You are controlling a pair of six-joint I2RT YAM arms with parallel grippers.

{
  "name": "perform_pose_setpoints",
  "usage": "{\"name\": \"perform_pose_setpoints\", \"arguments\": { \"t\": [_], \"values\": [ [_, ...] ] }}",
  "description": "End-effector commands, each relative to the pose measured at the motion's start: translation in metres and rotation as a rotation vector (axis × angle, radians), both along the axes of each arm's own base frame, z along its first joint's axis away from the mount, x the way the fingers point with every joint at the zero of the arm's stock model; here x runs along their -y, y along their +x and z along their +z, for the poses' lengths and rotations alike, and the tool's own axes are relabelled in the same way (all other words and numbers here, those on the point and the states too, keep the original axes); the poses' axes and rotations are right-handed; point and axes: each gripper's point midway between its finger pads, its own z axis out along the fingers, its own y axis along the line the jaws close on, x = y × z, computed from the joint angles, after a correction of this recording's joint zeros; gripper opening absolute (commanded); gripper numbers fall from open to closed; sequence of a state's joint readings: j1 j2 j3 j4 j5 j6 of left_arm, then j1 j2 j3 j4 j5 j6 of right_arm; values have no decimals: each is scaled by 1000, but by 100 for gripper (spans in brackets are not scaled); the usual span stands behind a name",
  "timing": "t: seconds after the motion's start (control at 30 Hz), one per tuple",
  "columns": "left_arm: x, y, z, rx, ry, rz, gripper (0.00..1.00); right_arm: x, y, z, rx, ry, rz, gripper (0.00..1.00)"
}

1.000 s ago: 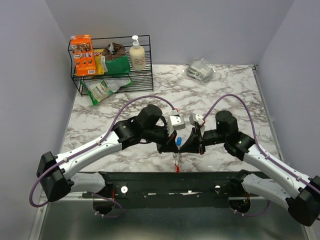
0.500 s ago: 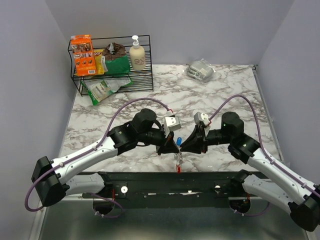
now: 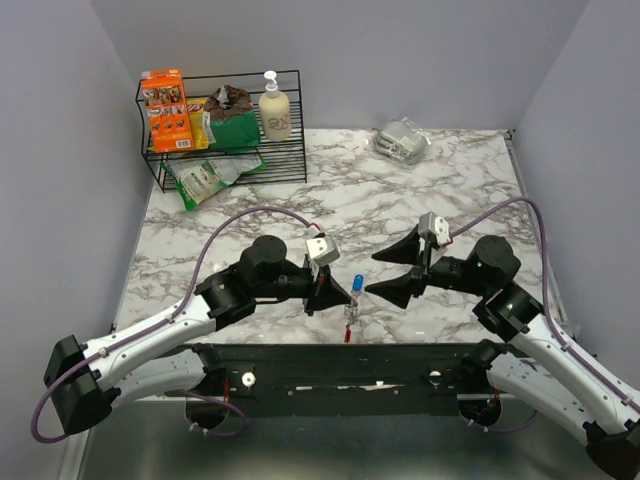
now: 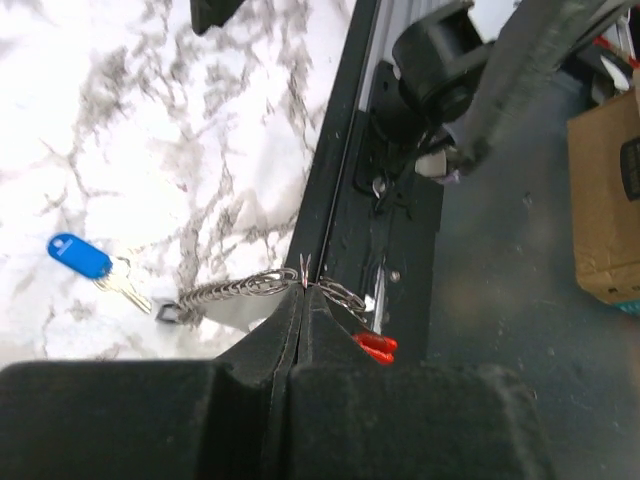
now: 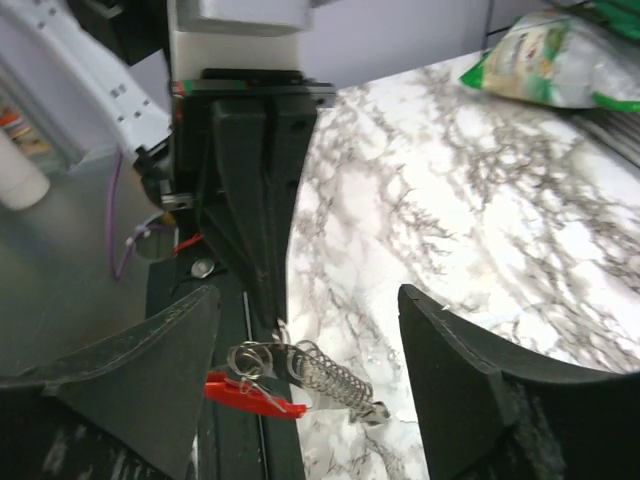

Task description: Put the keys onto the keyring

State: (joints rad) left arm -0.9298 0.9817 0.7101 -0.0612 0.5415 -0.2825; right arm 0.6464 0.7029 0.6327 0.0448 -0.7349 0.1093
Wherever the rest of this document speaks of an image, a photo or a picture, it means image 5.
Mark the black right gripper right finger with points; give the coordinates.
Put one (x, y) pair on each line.
(490, 409)

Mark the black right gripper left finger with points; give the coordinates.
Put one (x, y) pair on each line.
(126, 407)

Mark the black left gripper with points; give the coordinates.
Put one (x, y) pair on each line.
(233, 128)

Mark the red handled key organizer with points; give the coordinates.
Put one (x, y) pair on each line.
(330, 386)

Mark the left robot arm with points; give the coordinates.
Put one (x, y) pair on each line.
(118, 55)

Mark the white tumbler red lid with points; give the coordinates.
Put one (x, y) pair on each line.
(22, 184)

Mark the green white snack bag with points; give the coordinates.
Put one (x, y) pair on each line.
(560, 60)

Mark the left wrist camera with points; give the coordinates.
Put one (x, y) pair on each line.
(259, 35)

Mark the black wire shelf rack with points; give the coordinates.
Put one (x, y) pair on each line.
(618, 131)

